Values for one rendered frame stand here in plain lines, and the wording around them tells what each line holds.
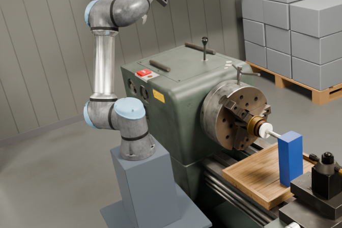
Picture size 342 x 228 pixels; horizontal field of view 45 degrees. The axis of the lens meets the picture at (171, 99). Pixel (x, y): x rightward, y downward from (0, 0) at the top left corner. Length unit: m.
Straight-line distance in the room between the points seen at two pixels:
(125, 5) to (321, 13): 2.71
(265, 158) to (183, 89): 0.50
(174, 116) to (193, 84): 0.18
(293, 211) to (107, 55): 0.93
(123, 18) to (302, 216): 0.99
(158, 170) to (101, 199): 1.76
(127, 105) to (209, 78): 0.50
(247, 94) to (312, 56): 2.45
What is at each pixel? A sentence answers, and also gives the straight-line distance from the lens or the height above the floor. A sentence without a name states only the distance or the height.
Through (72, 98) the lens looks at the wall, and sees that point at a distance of 4.71.
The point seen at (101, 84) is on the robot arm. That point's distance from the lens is 1.72.
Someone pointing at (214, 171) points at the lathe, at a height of 0.85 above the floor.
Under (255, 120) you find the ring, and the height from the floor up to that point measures 1.12.
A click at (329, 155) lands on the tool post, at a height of 1.18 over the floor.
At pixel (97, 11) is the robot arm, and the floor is 1.68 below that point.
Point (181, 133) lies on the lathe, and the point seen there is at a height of 1.04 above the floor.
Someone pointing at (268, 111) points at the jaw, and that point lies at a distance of 1.97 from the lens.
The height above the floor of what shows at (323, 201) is 1.02.
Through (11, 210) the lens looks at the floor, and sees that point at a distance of 3.71.
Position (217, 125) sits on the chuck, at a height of 1.11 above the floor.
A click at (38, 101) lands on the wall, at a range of 4.65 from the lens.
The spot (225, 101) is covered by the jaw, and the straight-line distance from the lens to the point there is 1.84.
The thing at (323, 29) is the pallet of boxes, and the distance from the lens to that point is 4.18.
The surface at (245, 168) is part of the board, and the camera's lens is 1.94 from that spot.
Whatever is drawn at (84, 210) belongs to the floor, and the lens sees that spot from 3.39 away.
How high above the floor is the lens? 2.00
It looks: 24 degrees down
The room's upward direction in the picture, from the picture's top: 10 degrees counter-clockwise
